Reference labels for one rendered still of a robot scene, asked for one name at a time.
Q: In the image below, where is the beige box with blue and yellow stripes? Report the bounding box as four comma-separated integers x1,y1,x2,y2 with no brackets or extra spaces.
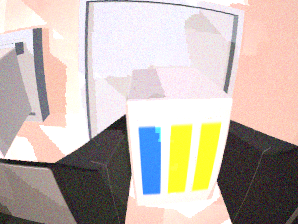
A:
125,68,233,205

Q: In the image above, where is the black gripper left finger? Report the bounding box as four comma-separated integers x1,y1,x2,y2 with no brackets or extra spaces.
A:
0,115,132,224

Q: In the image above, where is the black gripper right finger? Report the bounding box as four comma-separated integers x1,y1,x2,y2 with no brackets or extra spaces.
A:
217,119,298,224

